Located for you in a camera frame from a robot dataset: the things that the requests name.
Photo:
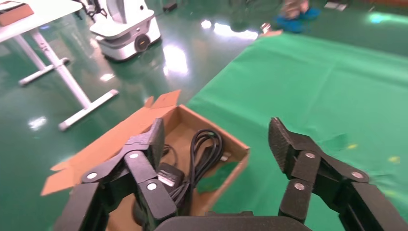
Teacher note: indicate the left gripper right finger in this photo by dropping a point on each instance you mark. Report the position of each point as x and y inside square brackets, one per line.
[306, 165]

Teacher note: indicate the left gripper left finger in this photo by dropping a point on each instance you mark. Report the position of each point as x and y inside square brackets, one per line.
[140, 165]

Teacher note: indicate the open brown cardboard box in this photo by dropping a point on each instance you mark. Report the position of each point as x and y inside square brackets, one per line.
[108, 146]

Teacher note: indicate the small brown box with contents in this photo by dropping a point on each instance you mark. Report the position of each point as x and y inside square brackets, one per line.
[14, 12]

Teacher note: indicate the green cloth scrap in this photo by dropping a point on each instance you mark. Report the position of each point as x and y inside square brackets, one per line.
[216, 178]

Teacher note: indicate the green table cloth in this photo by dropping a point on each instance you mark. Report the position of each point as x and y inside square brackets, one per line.
[318, 83]

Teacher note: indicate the white wheeled robot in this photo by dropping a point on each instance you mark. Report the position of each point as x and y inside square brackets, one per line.
[127, 28]

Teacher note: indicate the blue shoe cover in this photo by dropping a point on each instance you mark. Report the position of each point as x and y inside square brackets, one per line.
[291, 25]
[310, 12]

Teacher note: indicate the metal table clip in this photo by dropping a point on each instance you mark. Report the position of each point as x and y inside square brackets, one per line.
[265, 28]

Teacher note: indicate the black floor power adapter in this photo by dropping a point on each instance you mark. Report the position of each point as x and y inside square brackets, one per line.
[170, 6]

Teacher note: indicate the white table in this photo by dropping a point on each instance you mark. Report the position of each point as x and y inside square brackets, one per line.
[47, 9]

